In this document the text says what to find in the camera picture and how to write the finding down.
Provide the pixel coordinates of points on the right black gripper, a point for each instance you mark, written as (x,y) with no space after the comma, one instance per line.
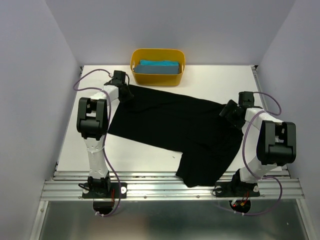
(231,105)

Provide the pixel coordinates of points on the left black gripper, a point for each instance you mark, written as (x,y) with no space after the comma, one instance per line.
(129,97)

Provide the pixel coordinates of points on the black t shirt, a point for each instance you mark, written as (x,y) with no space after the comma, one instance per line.
(208,143)

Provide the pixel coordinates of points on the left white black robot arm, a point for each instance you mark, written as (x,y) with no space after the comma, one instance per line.
(93,120)

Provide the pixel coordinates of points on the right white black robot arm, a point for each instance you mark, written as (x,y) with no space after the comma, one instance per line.
(242,174)

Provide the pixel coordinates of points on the teal folded t shirt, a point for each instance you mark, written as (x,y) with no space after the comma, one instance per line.
(163,63)

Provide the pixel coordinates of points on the grey blue folded t shirt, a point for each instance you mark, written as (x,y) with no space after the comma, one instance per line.
(157,69)

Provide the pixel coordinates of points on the yellow plastic basket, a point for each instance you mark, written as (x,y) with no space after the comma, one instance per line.
(158,54)

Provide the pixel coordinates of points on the right aluminium side rail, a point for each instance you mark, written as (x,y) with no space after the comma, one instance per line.
(268,100)

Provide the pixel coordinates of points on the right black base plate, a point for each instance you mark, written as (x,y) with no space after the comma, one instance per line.
(235,190)

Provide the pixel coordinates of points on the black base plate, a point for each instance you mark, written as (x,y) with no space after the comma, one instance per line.
(235,190)
(115,191)

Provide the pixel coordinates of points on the aluminium front rail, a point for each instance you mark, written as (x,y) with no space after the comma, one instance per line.
(163,186)

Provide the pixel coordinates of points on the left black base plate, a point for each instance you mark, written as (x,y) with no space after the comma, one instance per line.
(115,191)

